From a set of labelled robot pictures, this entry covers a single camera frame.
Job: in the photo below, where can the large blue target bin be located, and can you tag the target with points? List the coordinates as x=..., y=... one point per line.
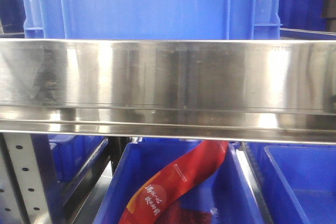
x=152, y=19

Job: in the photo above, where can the lower blue bin centre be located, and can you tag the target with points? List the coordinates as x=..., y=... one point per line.
x=225, y=197

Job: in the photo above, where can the lower blue bin left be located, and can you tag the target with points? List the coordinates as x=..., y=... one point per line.
x=70, y=153

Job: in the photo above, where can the perforated metal shelf upright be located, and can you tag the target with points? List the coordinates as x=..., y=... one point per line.
x=22, y=189

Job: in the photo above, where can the stainless steel shelf rail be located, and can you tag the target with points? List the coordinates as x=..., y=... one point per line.
x=249, y=90

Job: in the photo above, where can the red printed bag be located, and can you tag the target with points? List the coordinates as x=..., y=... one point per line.
x=177, y=178

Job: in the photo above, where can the lower blue bin right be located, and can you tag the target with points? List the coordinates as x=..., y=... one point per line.
x=296, y=181

